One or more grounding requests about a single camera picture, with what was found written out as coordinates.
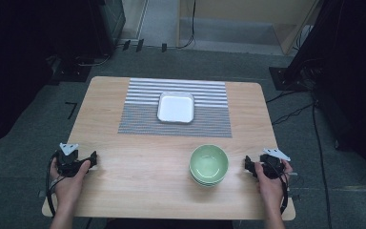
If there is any person's left hand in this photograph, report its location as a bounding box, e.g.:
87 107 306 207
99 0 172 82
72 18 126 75
49 157 92 206

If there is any left hand-held gripper black cable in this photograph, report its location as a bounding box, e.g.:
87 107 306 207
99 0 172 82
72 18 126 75
45 152 65 218

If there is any dark curtain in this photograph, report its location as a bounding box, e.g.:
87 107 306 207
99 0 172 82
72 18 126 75
311 0 366 189
0 0 92 153

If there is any black metal stand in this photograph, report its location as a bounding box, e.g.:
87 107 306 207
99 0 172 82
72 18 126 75
268 0 347 93

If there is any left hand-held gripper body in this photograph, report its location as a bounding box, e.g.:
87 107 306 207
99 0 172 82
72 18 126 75
56 142 92 178

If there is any grey striped placemat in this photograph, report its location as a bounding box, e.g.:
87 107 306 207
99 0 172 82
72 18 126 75
117 77 234 139

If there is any hand-held gripper black cable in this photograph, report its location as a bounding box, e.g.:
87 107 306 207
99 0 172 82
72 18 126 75
266 158 291 216
45 152 65 218

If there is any black equipment cabinet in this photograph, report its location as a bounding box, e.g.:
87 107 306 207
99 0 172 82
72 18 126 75
87 0 127 57

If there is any black stand base plate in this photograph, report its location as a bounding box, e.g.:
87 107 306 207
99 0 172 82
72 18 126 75
48 55 93 84

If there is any long black floor cable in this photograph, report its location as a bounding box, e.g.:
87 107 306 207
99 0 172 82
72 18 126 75
311 94 333 229

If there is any right hand-held gripper black cable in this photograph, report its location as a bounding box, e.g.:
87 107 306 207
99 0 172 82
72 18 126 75
266 158 291 216

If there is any person's dark clothing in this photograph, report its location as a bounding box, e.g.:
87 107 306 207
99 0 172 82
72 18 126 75
104 218 235 229

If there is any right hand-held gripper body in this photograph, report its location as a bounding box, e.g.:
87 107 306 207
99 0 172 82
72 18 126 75
254 147 292 180

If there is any black hanging cable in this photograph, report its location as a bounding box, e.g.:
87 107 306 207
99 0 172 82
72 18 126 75
175 0 198 51

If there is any person's right hand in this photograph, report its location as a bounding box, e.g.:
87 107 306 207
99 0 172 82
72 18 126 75
254 159 295 208

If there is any light wooden partition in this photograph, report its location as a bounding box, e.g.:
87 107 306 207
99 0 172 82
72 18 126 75
176 0 320 56

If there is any white square plate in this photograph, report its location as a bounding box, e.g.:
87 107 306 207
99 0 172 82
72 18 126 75
156 91 195 125

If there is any green bowl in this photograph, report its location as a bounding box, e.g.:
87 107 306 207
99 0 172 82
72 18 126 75
189 144 230 184
190 174 227 187
193 177 225 189

